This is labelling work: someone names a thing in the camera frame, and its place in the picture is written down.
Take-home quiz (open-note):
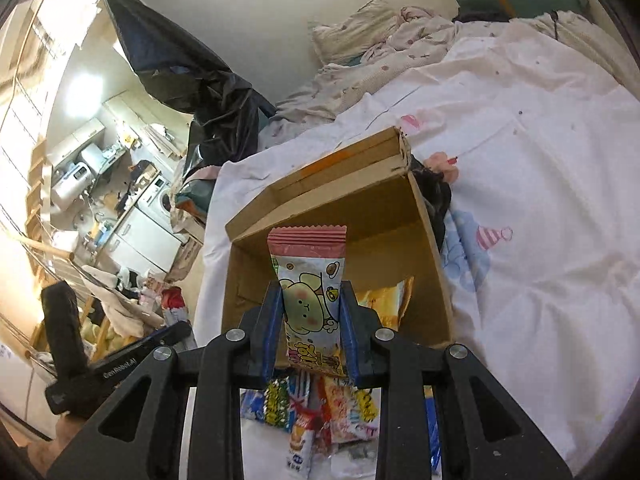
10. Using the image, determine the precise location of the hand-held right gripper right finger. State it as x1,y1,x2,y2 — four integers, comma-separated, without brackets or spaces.
340,280,573,480

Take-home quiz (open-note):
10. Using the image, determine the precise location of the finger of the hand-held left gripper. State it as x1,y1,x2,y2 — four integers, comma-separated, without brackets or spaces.
142,321,195,356

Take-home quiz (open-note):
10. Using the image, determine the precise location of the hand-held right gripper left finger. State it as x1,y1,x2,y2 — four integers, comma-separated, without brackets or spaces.
47,280,291,480

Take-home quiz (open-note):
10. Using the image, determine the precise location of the pink cartoon snack packet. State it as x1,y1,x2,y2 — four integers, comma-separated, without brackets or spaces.
266,225,348,378

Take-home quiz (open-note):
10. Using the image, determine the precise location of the pile of colourful snack packets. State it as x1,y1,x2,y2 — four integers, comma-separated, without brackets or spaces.
240,372,381,480

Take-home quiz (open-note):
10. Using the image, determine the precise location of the yellow snack packet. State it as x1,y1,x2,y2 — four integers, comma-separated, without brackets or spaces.
357,276,416,333

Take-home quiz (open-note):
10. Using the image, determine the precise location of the white hanging garment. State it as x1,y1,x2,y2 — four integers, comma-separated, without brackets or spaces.
81,264,166,337

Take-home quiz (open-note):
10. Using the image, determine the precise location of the small open cardboard box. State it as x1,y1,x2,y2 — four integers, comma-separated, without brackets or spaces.
167,227,207,282

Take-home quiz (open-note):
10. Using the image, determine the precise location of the white cabinet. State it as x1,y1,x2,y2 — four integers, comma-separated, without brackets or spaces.
106,205,184,277

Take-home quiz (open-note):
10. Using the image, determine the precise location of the white washing machine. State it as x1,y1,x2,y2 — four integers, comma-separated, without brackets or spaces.
145,176,177,228

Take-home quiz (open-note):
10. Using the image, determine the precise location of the silver kitchen appliance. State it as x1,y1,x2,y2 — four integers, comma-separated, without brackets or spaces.
51,161,92,212

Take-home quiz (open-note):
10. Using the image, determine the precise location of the dark grey cloth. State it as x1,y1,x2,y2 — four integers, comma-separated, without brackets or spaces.
409,157,454,257

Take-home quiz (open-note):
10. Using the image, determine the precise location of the white printed bed sheet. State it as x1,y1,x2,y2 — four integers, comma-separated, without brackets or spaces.
192,10,640,476

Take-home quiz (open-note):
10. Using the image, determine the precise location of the black plastic sheet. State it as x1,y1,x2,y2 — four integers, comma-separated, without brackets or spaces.
102,0,277,166

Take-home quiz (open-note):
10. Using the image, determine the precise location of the floral crumpled blanket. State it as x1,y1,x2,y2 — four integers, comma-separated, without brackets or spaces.
260,5,501,137

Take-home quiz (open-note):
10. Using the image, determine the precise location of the cream pillow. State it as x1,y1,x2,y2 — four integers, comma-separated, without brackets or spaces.
309,0,401,67

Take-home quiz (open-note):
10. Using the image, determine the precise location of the teal pillow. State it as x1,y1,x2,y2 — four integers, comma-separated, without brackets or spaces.
454,0,591,24

